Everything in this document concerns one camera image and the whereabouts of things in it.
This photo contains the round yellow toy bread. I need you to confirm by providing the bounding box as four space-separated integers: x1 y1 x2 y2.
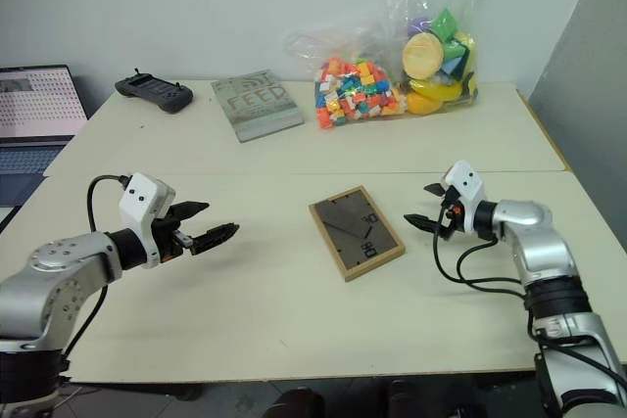
402 31 445 81

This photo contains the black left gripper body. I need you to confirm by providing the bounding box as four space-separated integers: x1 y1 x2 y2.
150 214 197 263

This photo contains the clear bag of toy food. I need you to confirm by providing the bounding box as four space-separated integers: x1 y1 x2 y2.
380 0 497 116

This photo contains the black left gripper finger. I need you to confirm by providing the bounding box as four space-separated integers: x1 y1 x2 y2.
168 200 212 223
192 221 242 257

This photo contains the wooden framed picture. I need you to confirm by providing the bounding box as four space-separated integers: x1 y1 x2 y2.
308 184 408 284

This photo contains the clear bag of building bricks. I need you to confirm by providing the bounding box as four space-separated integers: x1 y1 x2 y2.
285 20 409 131

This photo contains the laptop computer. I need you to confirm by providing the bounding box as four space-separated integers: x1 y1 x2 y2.
0 64 90 209

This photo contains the black handheld remote controller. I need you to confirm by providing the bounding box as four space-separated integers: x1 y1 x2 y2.
114 67 194 116

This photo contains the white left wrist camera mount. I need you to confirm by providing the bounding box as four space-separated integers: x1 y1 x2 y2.
118 172 176 270

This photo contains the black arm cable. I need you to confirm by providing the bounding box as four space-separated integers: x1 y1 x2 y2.
63 173 132 361
432 206 533 300

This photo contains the green toy block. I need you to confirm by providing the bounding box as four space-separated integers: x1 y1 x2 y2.
430 7 462 43

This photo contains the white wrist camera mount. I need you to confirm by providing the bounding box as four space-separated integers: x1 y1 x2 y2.
118 172 176 270
440 159 487 234

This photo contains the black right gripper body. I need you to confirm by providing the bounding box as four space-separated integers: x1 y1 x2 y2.
436 190 467 240

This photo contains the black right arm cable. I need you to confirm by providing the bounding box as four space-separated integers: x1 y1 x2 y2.
432 206 533 300

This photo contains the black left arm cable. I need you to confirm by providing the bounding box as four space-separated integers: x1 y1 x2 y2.
63 173 132 361

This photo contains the dark rounded shape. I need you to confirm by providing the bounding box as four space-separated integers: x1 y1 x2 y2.
272 387 327 418

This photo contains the grey book with red letters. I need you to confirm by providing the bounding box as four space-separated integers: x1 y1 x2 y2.
211 69 306 145

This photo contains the yellow toy banana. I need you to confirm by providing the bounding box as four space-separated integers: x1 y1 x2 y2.
408 77 464 103

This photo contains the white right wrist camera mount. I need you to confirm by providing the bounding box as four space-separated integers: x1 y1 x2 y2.
440 159 487 234

